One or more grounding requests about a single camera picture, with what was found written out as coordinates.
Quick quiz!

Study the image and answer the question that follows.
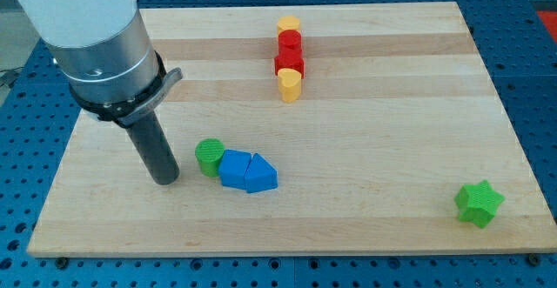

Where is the green cylinder block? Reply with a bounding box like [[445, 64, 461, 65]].
[[195, 138, 225, 177]]

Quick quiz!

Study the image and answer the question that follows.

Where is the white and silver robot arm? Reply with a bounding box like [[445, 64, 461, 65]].
[[18, 0, 161, 104]]

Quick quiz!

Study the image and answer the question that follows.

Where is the blue cube block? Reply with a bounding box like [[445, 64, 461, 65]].
[[218, 150, 252, 190]]

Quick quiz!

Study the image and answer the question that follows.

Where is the blue triangular prism block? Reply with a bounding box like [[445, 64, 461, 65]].
[[245, 153, 278, 193]]

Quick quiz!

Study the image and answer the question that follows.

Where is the yellow heart block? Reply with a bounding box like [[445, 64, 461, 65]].
[[277, 68, 302, 103]]

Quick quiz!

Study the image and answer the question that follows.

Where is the red star block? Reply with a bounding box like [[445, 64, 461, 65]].
[[274, 50, 305, 78]]

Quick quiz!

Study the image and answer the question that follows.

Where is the wooden board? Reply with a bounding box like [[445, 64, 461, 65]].
[[28, 2, 556, 258]]

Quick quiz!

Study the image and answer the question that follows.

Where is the red cylinder block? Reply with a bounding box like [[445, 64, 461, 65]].
[[278, 30, 302, 54]]

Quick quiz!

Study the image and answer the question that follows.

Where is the yellow cylinder block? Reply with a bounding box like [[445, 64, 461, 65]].
[[276, 16, 301, 35]]

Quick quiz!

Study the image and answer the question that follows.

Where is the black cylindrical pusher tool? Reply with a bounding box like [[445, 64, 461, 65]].
[[126, 111, 179, 185]]

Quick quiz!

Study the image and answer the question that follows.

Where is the black and grey tool clamp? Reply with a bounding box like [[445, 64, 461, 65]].
[[70, 52, 183, 128]]

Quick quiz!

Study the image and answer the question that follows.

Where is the green star block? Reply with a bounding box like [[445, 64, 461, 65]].
[[454, 180, 506, 229]]

